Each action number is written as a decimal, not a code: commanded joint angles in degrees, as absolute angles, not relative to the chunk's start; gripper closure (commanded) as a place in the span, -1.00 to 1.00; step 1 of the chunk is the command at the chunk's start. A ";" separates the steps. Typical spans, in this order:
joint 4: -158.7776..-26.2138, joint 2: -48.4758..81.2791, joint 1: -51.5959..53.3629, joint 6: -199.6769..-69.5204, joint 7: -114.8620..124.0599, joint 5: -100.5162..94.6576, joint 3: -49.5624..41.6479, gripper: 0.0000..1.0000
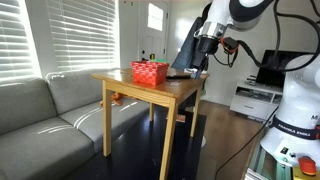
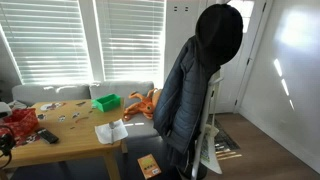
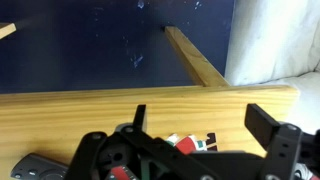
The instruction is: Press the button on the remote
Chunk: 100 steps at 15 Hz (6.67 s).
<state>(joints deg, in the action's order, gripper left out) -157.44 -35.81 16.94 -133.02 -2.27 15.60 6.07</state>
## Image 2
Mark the orange plush toy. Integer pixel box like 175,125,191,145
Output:
123,87,163,122

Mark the dark blue puffer jacket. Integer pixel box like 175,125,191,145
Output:
152,34,222,168

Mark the green plastic box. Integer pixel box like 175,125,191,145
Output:
91,93,122,113

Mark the white coat rack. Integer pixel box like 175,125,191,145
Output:
190,69,225,180

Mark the white window blind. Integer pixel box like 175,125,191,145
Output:
94,0,167,83
0,0,93,85

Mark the small gray upright object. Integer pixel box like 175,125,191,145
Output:
108,120,117,145

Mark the white paper napkin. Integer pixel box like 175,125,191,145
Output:
94,118,129,146

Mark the white entrance door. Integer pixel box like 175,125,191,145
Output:
208,0,274,115

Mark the orange book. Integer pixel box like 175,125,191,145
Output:
137,153,163,180

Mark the black hat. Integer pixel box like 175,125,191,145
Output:
194,3,244,68

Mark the dark patterned door mat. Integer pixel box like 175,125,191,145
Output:
208,114,241,153

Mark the white printed tote bag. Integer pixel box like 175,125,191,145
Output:
199,123,224,176

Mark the gray fabric couch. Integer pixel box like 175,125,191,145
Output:
11,80,162,141

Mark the light wooden table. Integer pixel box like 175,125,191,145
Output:
0,98,130,180

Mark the dark floor rug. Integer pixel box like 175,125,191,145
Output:
9,134,183,180

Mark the red woven basket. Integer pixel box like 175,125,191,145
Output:
0,107,40,146

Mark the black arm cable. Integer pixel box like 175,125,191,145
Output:
0,125,17,168

